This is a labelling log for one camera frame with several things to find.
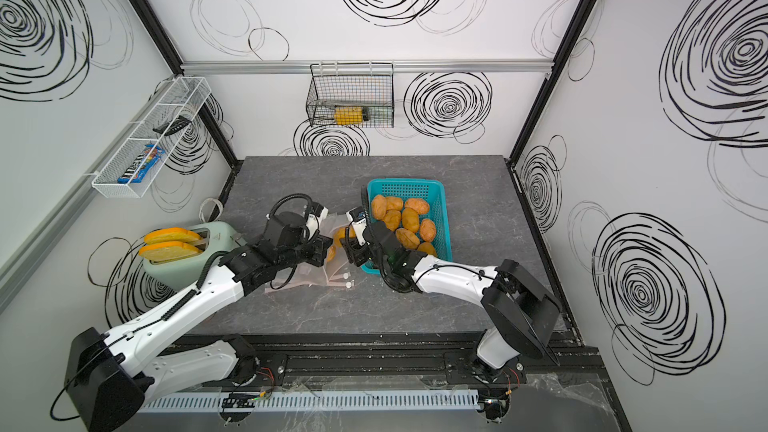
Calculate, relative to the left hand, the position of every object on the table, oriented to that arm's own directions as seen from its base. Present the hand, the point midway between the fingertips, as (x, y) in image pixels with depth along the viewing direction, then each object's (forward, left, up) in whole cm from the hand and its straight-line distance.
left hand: (332, 240), depth 78 cm
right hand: (+4, -5, -2) cm, 7 cm away
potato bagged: (+2, -1, 0) cm, 2 cm away
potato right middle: (+11, -27, -11) cm, 31 cm away
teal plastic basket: (+26, -30, -9) cm, 41 cm away
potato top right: (+22, -25, -12) cm, 35 cm away
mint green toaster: (+1, +31, -2) cm, 32 cm away
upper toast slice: (-2, +40, +4) cm, 40 cm away
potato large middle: (+21, -16, -11) cm, 29 cm away
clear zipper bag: (-7, -1, -2) cm, 8 cm away
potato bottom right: (+5, -27, -11) cm, 29 cm away
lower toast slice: (-5, +40, +2) cm, 40 cm away
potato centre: (+15, -22, -11) cm, 29 cm away
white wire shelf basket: (+40, +50, +15) cm, 66 cm away
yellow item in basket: (+33, -2, +16) cm, 37 cm away
